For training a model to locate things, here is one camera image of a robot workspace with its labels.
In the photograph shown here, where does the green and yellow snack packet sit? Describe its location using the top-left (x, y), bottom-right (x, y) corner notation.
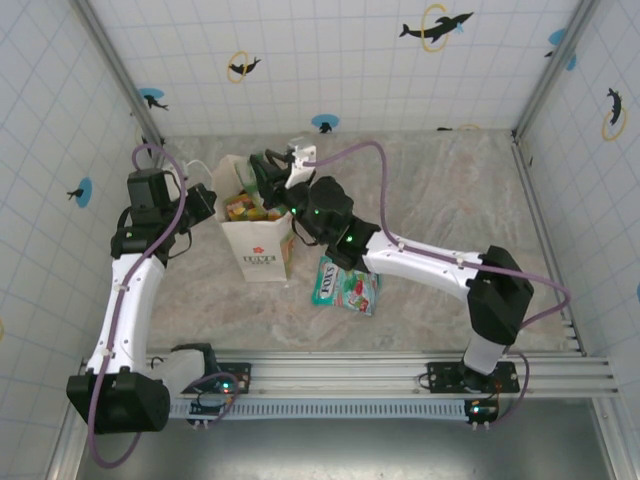
top-left (233, 155), bottom-right (262, 201)

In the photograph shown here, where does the white and orange snack packet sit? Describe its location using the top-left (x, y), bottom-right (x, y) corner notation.
top-left (223, 192), bottom-right (269, 222)

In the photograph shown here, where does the white paper bag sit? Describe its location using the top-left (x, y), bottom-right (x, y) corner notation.
top-left (185, 154), bottom-right (297, 284)

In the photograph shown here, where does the green Fox's candy bag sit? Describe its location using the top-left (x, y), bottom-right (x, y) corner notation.
top-left (309, 254), bottom-right (381, 317)

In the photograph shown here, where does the dolphin blue circle sticker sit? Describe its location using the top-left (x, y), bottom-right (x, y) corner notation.
top-left (543, 27), bottom-right (579, 71)
top-left (137, 87), bottom-right (170, 112)
top-left (67, 177), bottom-right (94, 209)
top-left (310, 113), bottom-right (340, 135)

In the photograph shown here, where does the left controller board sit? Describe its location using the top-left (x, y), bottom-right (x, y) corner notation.
top-left (188, 379), bottom-right (241, 430)

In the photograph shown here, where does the controller board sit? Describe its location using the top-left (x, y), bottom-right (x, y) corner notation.
top-left (188, 379), bottom-right (241, 430)
top-left (464, 398), bottom-right (500, 431)

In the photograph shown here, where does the grey metal panel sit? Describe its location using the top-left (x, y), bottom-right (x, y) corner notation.
top-left (74, 399), bottom-right (619, 480)

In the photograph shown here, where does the right controller board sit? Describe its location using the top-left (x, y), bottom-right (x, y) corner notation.
top-left (464, 398), bottom-right (500, 431)

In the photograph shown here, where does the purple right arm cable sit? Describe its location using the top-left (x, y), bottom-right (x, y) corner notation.
top-left (302, 140), bottom-right (573, 427)

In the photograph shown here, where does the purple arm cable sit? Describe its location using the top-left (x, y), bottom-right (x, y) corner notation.
top-left (85, 143), bottom-right (241, 469)
top-left (302, 140), bottom-right (573, 427)

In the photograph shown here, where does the small dolphin yellow ring sticker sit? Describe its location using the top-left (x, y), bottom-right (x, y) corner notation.
top-left (227, 50), bottom-right (262, 84)

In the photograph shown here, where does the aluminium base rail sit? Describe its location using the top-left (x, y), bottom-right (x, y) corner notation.
top-left (79, 348), bottom-right (621, 400)

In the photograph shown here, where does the aluminium left corner post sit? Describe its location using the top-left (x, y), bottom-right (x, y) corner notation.
top-left (69, 0), bottom-right (166, 146)

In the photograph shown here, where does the aluminium corner post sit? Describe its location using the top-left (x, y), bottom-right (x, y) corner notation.
top-left (69, 0), bottom-right (166, 146)
top-left (512, 0), bottom-right (601, 141)

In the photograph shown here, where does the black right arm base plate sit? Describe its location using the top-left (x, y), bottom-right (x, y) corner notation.
top-left (424, 360), bottom-right (520, 394)

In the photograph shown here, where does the white slotted cable duct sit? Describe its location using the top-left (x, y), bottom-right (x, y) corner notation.
top-left (167, 397), bottom-right (474, 421)

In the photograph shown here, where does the aluminium side rail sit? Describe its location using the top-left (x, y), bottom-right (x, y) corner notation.
top-left (512, 132), bottom-right (586, 356)

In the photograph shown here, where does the large dolphin yellow ring sticker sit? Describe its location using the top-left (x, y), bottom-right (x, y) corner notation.
top-left (398, 3), bottom-right (475, 54)

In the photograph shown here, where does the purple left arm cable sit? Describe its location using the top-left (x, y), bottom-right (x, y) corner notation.
top-left (85, 143), bottom-right (241, 469)

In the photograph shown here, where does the aluminium right corner post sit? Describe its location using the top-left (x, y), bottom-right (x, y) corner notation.
top-left (512, 0), bottom-right (601, 141)

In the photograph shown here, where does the upright dolphin yellow ring sticker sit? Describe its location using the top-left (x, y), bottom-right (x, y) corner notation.
top-left (601, 87), bottom-right (629, 142)

